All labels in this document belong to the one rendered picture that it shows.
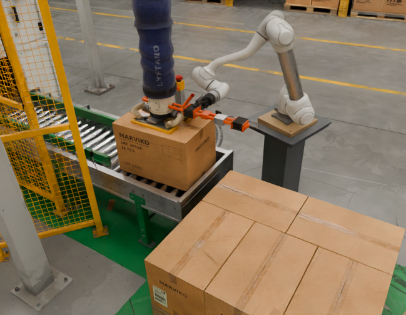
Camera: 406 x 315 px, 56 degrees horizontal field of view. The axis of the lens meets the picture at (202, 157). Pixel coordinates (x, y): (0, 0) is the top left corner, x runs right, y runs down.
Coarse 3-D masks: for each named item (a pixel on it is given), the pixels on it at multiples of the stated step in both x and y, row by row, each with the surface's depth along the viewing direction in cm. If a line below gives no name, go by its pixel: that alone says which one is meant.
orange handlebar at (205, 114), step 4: (144, 96) 266; (144, 100) 263; (176, 104) 254; (180, 104) 254; (172, 108) 252; (176, 108) 250; (180, 108) 249; (196, 112) 243; (200, 112) 246; (204, 112) 242; (208, 112) 241; (200, 116) 242; (204, 116) 241; (208, 116) 239; (212, 116) 243; (224, 120) 234; (228, 120) 237; (232, 120) 235; (228, 124) 234; (248, 124) 229; (244, 128) 228
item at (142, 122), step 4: (144, 116) 261; (132, 120) 263; (136, 120) 262; (140, 120) 262; (144, 120) 261; (140, 124) 260; (144, 124) 258; (148, 124) 257; (152, 124) 256; (156, 124) 256; (160, 124) 255; (164, 124) 255; (152, 128) 255; (156, 128) 253; (160, 128) 252; (164, 128) 251; (168, 128) 251; (172, 128) 252; (176, 128) 253; (164, 132) 251; (168, 132) 249; (172, 132) 250
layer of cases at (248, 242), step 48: (240, 192) 261; (288, 192) 260; (192, 240) 226; (240, 240) 225; (288, 240) 224; (336, 240) 223; (384, 240) 222; (192, 288) 202; (240, 288) 198; (288, 288) 197; (336, 288) 196; (384, 288) 195
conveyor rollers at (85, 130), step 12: (36, 108) 380; (24, 120) 362; (48, 120) 356; (84, 120) 355; (60, 132) 336; (84, 132) 335; (96, 132) 335; (108, 132) 334; (84, 144) 327; (96, 144) 326; (108, 144) 325; (108, 168) 292; (144, 180) 276; (180, 192) 268
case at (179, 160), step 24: (120, 120) 267; (168, 120) 265; (192, 120) 264; (120, 144) 272; (144, 144) 260; (168, 144) 248; (192, 144) 248; (120, 168) 286; (144, 168) 272; (168, 168) 260; (192, 168) 257
